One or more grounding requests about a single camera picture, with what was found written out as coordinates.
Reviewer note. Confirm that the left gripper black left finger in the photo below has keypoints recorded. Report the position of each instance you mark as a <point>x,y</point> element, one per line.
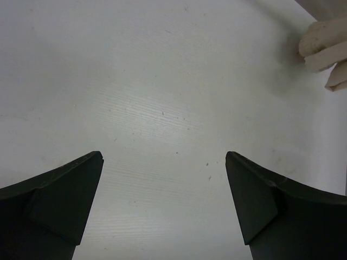
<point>44,217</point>

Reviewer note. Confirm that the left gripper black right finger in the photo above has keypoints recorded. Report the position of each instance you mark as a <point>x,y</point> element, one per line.
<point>283,219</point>

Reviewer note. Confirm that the beige trousers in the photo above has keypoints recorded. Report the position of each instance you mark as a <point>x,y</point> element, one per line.
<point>323,46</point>

